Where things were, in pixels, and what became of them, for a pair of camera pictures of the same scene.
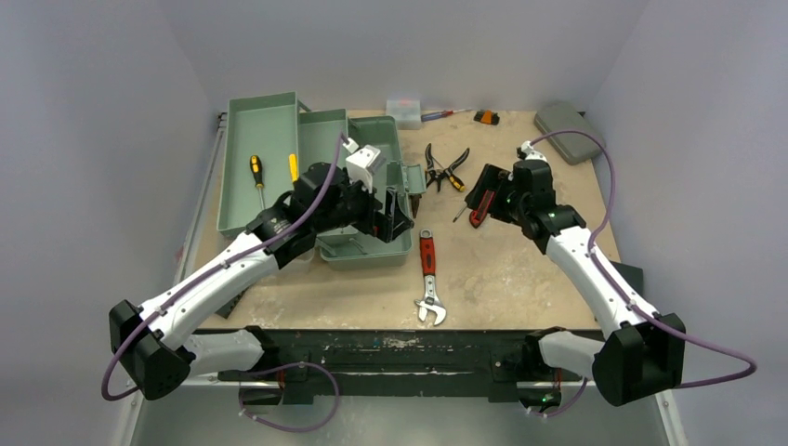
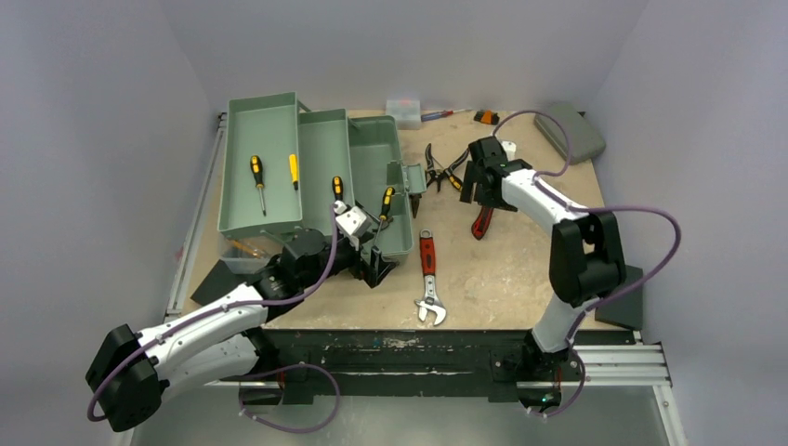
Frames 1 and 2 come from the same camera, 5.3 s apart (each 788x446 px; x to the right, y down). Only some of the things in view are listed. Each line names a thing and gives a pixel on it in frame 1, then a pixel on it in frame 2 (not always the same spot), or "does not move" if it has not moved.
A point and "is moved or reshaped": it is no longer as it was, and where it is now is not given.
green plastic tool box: [269, 138] does not move
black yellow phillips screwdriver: [256, 165] does not move
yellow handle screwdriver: [294, 167] does not move
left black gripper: [372, 205] -> [371, 272]
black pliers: [439, 174] does not move
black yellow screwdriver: [459, 213] is moved or reshaped
